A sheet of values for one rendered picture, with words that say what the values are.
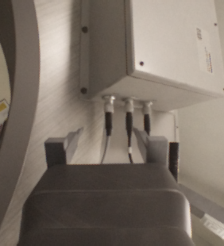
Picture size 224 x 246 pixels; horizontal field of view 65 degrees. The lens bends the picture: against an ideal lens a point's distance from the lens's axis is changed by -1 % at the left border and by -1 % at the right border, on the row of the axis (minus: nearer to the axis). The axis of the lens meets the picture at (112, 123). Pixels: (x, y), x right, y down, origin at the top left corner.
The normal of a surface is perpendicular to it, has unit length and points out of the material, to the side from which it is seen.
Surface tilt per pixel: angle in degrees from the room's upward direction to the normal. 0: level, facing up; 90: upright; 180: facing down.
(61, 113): 90
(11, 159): 90
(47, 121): 90
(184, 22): 90
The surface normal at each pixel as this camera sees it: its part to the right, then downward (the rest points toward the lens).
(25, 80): 0.51, -0.15
